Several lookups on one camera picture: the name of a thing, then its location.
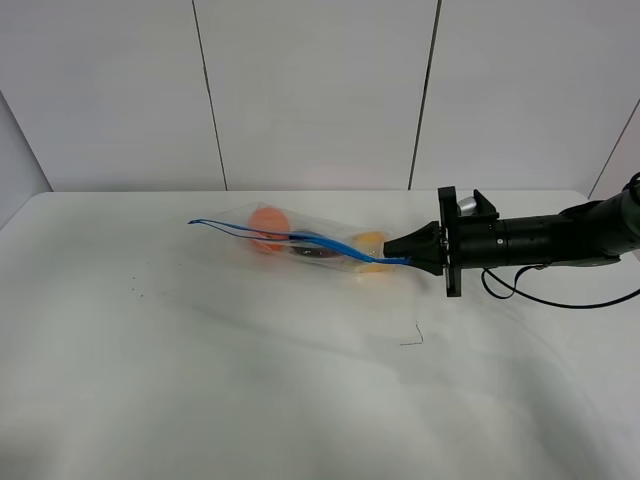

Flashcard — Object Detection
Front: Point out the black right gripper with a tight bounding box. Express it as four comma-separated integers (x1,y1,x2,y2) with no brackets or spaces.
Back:
383,186,506,297

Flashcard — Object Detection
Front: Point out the clear zip bag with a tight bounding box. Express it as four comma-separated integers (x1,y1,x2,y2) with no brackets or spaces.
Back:
188,203,409,274

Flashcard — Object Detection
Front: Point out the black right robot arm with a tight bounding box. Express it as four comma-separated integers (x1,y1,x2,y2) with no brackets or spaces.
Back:
383,175,639,297

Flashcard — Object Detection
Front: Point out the yellow pear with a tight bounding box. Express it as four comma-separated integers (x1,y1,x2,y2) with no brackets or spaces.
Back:
351,231,394,274

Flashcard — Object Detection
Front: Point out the purple eggplant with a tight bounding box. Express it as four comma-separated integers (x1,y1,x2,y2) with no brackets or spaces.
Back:
289,230,343,260

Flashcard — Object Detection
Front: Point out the orange fruit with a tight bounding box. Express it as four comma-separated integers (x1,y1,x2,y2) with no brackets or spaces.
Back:
248,206,291,253

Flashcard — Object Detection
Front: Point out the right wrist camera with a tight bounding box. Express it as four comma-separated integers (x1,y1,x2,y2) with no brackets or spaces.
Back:
457,189,499,220

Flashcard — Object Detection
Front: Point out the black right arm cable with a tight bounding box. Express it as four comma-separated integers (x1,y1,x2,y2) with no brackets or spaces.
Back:
482,264,640,310

